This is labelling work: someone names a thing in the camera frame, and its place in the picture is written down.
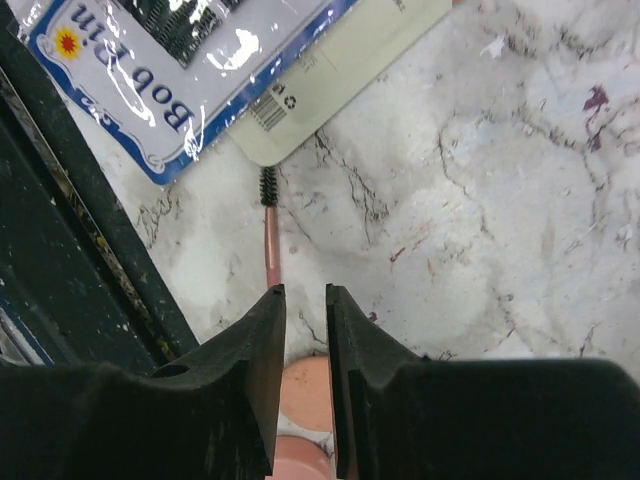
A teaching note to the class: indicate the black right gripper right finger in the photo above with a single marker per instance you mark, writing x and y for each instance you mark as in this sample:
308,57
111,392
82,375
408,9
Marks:
398,415

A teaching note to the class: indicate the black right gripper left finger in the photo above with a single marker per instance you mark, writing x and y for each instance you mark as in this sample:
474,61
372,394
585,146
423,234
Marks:
211,414

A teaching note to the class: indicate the pink mascara wand brush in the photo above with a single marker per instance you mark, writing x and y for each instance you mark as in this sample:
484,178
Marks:
269,200

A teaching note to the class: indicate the orange round makeup sponge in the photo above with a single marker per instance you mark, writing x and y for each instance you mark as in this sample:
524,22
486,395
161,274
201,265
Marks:
305,397

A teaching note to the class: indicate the pink round makeup sponge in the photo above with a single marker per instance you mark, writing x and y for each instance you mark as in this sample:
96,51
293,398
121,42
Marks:
299,458

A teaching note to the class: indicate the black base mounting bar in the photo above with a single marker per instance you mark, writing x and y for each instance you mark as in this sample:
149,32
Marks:
77,284

